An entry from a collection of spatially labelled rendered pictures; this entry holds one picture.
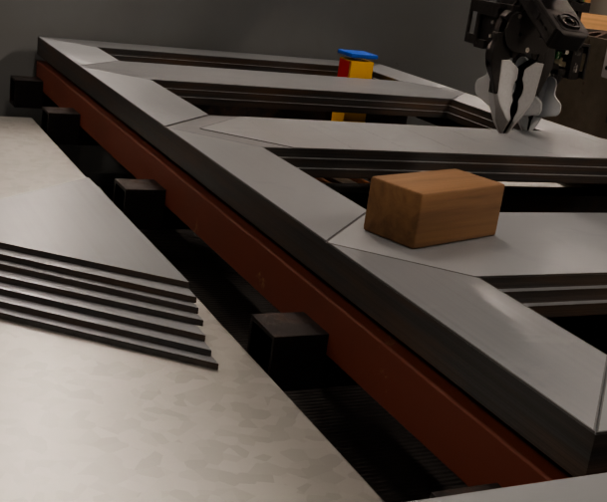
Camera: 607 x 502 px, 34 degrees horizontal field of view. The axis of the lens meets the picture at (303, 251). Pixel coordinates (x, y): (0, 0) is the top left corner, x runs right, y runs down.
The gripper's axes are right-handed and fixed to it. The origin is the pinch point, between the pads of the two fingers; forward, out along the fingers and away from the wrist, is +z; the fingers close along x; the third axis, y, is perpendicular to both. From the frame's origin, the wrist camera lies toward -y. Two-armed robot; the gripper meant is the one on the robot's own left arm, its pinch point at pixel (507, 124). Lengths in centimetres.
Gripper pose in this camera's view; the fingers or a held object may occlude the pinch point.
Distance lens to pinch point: 124.4
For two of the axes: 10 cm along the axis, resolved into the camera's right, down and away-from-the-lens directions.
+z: -1.3, 9.5, 3.0
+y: -4.2, -3.2, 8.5
